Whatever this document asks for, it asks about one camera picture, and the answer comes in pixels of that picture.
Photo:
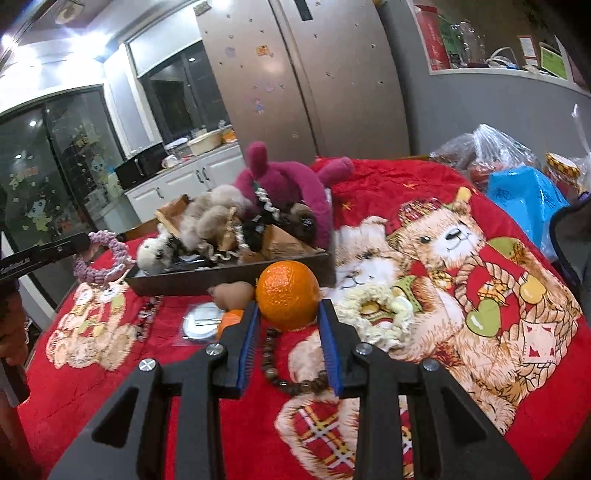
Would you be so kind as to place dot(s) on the round mirror in plastic sleeve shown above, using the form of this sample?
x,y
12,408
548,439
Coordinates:
x,y
201,325

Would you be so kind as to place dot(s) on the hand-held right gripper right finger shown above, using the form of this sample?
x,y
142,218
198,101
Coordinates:
x,y
330,355

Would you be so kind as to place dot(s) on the silver refrigerator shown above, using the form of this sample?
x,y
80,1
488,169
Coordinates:
x,y
304,83

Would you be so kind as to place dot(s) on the red printed bear blanket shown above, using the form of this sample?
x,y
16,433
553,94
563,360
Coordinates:
x,y
369,203

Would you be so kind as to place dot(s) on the blue plastic bag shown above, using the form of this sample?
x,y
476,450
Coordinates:
x,y
526,203

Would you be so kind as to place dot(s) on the dark cardboard box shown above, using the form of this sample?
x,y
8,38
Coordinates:
x,y
184,282

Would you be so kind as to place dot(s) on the dark kitchen window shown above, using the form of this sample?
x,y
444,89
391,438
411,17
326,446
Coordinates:
x,y
184,92

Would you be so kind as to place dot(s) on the pink plush toy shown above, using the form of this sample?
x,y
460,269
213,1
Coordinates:
x,y
281,189

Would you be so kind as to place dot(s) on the wooden chair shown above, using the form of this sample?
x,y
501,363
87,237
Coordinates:
x,y
138,230

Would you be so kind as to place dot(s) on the brown paper bag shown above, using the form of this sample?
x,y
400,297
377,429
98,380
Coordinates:
x,y
286,242

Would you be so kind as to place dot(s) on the glass sliding door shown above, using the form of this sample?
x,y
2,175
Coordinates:
x,y
46,184

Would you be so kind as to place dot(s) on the cream plastic basin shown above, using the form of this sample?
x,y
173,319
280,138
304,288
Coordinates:
x,y
203,143

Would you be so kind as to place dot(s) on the black microwave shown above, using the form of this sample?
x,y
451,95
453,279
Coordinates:
x,y
138,166

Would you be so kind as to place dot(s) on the green box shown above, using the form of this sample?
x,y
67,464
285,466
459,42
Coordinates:
x,y
450,41

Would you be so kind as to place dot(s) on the white kitchen cabinet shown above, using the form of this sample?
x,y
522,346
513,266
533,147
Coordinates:
x,y
184,184

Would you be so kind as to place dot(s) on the large orange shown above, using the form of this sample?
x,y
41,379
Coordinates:
x,y
287,295

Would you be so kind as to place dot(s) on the brown egg-shaped toy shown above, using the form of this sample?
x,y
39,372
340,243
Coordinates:
x,y
233,295

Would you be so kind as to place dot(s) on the jar with yellow checked lid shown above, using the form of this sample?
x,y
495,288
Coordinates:
x,y
563,173

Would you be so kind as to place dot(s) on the red box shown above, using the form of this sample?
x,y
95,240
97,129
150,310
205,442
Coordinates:
x,y
431,39

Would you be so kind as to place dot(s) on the dark grey cloth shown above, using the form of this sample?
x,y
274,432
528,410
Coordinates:
x,y
572,240

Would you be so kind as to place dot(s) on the small orange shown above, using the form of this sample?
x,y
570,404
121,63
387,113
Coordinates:
x,y
228,323

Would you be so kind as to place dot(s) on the beige plush toy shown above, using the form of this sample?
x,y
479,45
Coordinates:
x,y
207,217

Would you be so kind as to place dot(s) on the green framed card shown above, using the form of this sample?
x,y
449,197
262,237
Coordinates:
x,y
554,60

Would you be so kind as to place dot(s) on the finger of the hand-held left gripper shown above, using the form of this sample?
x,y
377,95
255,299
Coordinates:
x,y
64,247

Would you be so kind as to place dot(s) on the clear plastic bag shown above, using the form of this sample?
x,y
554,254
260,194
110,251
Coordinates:
x,y
498,147

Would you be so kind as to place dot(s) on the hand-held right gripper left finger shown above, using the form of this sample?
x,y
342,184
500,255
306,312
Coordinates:
x,y
244,355

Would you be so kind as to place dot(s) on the clear plastic bottle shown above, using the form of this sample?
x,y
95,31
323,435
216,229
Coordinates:
x,y
471,44

